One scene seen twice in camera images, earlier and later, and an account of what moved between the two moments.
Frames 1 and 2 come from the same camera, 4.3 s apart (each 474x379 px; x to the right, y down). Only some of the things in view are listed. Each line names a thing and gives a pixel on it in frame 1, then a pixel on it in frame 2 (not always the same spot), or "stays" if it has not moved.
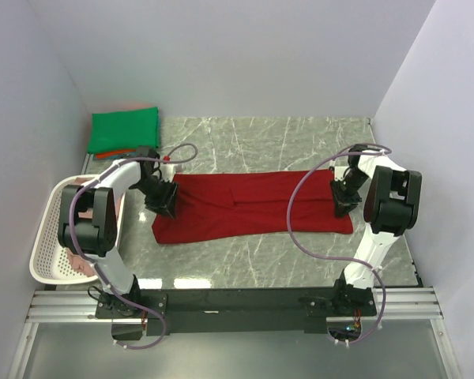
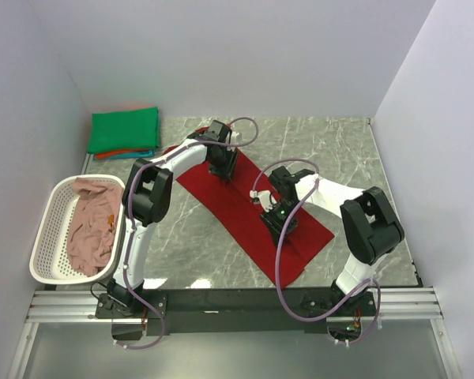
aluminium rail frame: x=70 y=306 stays
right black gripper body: x=351 y=183 -> x=277 y=217
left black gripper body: x=158 y=193 -> x=224 y=163
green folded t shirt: x=124 y=130 stays
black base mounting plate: x=237 y=310 stays
